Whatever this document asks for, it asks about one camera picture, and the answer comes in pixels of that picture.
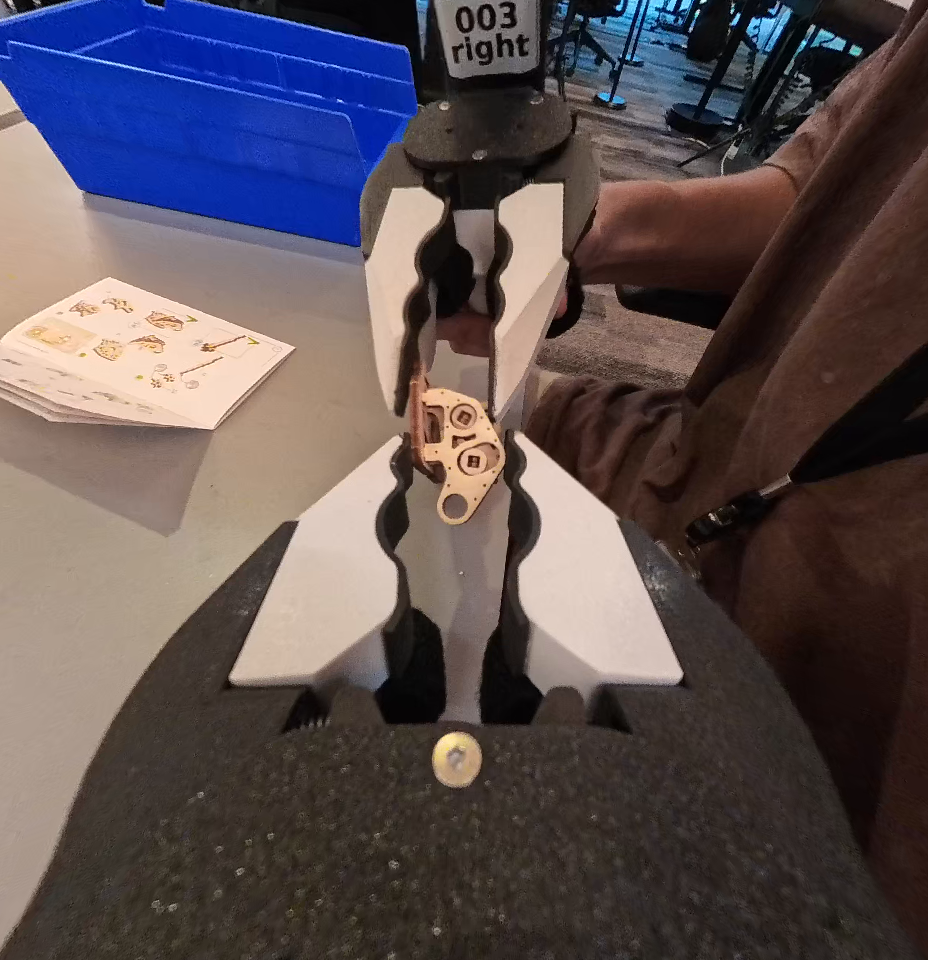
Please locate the black office chair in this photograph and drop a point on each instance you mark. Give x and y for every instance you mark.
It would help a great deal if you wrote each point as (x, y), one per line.
(584, 34)

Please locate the light wooden model plate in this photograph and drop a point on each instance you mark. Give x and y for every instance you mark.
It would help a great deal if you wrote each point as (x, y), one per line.
(464, 484)

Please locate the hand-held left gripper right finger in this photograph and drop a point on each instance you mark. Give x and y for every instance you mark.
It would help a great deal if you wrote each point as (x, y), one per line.
(591, 600)

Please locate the paper instruction booklet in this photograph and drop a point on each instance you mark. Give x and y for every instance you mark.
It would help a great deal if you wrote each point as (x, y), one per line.
(156, 367)

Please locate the blue plastic bin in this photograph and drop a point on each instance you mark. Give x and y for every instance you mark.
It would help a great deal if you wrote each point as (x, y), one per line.
(194, 150)

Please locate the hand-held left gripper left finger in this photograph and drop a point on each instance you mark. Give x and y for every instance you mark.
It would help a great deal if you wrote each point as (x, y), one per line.
(321, 600)

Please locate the black round stand base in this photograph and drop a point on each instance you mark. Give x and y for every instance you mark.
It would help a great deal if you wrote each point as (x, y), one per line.
(696, 120)

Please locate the black chair armrest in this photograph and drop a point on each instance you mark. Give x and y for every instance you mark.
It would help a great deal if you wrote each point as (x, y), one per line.
(674, 307)

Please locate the person's right hand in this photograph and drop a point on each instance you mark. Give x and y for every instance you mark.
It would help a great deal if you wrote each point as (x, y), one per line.
(468, 334)

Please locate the brown wooden model part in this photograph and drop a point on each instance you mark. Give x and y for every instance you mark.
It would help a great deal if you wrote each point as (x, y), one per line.
(419, 420)

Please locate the person's right forearm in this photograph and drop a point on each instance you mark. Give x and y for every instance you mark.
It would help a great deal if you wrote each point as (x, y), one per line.
(681, 225)

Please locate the person's brown garment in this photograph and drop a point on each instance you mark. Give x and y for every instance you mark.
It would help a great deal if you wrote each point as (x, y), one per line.
(846, 637)

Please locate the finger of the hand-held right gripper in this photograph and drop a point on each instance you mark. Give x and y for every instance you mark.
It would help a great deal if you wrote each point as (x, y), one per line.
(535, 285)
(393, 300)

